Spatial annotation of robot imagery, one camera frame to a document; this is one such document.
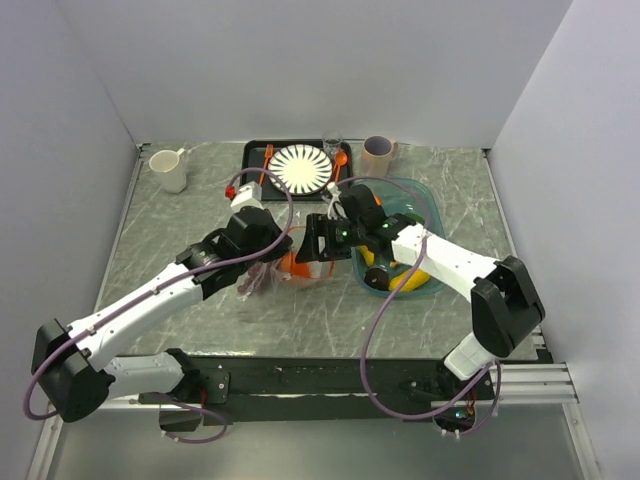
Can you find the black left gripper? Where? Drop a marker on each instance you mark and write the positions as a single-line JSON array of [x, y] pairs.
[[275, 231]]

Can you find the orange plastic fork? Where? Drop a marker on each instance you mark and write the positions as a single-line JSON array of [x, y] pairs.
[[269, 151]]

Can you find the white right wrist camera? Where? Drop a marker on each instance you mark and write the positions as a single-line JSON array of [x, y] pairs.
[[335, 209]]

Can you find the aluminium frame rail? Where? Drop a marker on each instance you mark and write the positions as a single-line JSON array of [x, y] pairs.
[[76, 395]]

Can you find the white mug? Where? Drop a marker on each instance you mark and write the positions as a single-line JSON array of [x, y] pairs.
[[169, 170]]

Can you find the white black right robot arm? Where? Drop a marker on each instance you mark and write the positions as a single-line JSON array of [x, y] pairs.
[[505, 305]]

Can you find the orange plastic spoon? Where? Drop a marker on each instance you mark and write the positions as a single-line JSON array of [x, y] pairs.
[[340, 160]]

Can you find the dark purple food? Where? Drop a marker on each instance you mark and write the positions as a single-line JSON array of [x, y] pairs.
[[377, 279]]

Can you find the teal transparent plastic container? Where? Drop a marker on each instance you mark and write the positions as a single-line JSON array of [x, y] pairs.
[[400, 196]]

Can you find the clear drinking glass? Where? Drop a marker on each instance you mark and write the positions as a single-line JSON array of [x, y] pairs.
[[332, 143]]

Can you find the beige mug purple inside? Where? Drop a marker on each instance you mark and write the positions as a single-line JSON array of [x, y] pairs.
[[377, 154]]

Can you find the clear zip top bag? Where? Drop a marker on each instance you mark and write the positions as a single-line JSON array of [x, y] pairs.
[[279, 279]]

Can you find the yellow banana toy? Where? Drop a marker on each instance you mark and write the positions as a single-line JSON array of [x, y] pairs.
[[409, 282]]

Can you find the orange pumpkin toy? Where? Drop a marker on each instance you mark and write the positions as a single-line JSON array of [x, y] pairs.
[[290, 266]]

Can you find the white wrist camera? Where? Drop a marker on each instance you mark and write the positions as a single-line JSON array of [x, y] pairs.
[[248, 195], [335, 209]]

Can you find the white black striped plate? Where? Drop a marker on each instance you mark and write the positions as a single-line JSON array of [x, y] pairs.
[[303, 169]]

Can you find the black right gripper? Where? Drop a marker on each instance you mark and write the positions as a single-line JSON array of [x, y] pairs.
[[321, 225]]

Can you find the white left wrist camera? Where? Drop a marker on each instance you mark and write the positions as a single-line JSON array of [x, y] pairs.
[[248, 195]]

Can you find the yellow lumpy food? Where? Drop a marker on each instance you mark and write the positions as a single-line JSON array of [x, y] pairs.
[[367, 255]]

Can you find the green lime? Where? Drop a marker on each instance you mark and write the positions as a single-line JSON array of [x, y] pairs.
[[415, 217]]

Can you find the red grape bunch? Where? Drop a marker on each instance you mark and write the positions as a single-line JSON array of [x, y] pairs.
[[256, 281]]

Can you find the black serving tray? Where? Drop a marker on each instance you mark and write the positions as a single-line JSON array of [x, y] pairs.
[[253, 157]]

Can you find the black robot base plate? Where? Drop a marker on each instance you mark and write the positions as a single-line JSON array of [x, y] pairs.
[[249, 388]]

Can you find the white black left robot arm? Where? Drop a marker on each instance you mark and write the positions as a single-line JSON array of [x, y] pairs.
[[80, 366]]

